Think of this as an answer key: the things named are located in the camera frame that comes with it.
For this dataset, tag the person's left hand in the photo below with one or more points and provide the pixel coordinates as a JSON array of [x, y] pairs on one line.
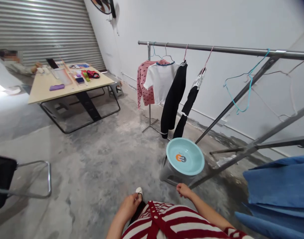
[[128, 205]]

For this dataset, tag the person's right hand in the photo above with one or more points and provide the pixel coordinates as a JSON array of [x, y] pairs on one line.
[[186, 190]]

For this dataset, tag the person's left fingers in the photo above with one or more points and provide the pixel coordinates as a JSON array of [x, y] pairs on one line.
[[138, 197]]

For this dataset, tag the person's right fingers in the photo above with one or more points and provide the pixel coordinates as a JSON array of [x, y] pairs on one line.
[[179, 188]]

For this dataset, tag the person's legs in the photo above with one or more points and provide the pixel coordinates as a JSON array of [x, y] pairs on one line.
[[138, 211]]

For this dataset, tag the grey plastic stool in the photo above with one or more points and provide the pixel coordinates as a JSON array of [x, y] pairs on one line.
[[169, 174], [115, 87]]

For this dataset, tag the person's body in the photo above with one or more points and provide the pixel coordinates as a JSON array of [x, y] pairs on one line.
[[176, 221]]

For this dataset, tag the teal plastic basin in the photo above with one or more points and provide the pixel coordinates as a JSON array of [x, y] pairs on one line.
[[184, 154]]

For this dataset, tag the white crumpled cloth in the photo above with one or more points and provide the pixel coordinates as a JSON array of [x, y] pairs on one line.
[[225, 160]]

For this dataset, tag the black and white garment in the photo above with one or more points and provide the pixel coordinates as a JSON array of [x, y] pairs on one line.
[[191, 99]]

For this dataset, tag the black trousers with white stripes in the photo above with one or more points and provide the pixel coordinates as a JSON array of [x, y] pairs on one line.
[[174, 94]]

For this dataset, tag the blue denim cloth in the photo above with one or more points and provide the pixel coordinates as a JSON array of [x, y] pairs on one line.
[[278, 184]]

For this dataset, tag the white short-sleeved top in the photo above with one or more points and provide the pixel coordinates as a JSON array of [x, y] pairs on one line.
[[159, 82]]

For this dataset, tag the pink spotted sweater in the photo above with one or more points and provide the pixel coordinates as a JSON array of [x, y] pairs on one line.
[[144, 83]]

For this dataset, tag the wooden table with black legs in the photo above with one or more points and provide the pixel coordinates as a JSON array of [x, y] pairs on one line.
[[67, 92]]

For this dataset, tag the metal clothes rack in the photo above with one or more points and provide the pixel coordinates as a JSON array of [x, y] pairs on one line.
[[216, 49]]

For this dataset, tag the grey roller shutter door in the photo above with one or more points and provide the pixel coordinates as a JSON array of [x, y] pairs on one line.
[[42, 27]]

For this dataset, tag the black chair with metal frame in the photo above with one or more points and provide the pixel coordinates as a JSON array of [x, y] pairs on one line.
[[1, 179]]

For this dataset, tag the black wall fan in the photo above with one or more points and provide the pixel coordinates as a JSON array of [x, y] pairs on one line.
[[104, 6]]

